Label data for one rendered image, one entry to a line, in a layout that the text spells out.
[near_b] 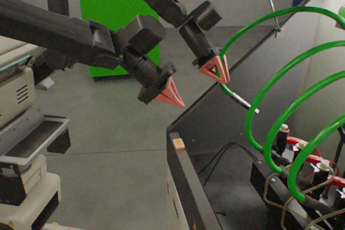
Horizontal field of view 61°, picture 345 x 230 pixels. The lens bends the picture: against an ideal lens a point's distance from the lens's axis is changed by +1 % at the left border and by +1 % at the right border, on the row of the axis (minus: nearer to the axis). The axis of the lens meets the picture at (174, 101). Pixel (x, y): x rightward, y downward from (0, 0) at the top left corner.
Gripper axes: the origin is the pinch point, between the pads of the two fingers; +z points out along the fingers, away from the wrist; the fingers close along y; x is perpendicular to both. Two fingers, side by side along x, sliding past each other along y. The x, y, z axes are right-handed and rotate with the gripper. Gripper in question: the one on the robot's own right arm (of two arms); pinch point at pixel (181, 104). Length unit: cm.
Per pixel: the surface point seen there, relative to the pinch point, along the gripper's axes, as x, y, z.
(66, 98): 247, -190, -14
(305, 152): -19.3, 16.4, 14.4
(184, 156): 16.4, -19.0, 20.3
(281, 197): -3.5, 1.2, 36.0
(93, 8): 300, -101, -60
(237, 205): 7.6, -15.2, 40.9
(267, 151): -12.4, 10.0, 15.2
